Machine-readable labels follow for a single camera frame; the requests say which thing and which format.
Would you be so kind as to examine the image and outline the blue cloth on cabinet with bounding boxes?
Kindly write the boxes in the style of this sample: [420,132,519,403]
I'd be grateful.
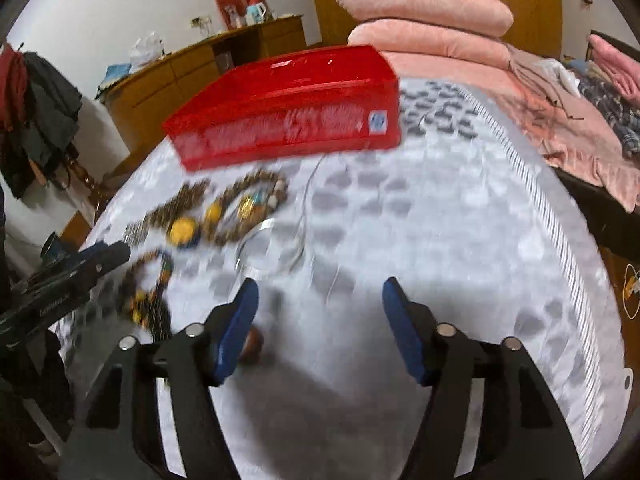
[94,63,131,100]

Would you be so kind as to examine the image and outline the grey leaf pattern table cloth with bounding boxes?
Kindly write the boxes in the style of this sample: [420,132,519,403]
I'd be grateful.
[52,77,629,480]

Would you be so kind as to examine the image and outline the pink folded blanket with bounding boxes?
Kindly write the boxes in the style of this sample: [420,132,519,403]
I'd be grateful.
[588,35,640,106]

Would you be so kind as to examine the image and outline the red photo frames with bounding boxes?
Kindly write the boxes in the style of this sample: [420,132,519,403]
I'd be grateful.
[215,0,273,30]

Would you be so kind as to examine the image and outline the plaid folded clothes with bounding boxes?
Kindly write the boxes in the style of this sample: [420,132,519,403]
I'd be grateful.
[578,75,639,160]

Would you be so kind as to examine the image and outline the lower pink folded quilt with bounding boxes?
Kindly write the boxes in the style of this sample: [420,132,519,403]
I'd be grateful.
[347,18,511,70]

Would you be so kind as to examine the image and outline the white plastic bag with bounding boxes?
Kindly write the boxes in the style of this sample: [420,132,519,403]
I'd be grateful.
[129,32,165,73]

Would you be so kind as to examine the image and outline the red jacket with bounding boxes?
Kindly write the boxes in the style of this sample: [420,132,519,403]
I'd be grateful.
[0,44,28,131]

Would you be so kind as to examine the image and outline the brown tiger eye bead necklace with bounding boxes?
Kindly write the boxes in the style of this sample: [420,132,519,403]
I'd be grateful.
[121,178,214,247]

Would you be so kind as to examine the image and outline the wooden coat stand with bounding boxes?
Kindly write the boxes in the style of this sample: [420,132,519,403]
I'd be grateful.
[29,148,116,221]

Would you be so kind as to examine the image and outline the silver bangle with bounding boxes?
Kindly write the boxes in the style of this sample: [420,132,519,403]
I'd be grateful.
[235,218,306,281]

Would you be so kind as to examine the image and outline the dark grey coat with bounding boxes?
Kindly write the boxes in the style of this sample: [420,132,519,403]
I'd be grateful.
[1,49,82,200]

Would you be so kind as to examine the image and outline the black amber bead bracelet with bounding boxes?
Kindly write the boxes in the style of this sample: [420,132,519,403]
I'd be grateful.
[115,248,177,344]

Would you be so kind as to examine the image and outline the blue electric kettle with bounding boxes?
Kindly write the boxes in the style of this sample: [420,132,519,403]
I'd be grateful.
[245,0,268,25]

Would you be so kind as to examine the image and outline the red tin box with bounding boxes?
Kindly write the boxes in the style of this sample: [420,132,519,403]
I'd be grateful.
[163,46,401,171]

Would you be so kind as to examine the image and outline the small reddish brown ring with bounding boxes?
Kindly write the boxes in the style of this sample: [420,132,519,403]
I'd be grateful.
[238,324,266,365]

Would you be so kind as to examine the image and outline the pink bed sheet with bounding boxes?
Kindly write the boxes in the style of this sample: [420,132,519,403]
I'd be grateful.
[383,52,639,214]

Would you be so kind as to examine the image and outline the wooden sideboard cabinet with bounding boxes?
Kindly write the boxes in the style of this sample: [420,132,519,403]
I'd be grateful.
[99,15,307,153]

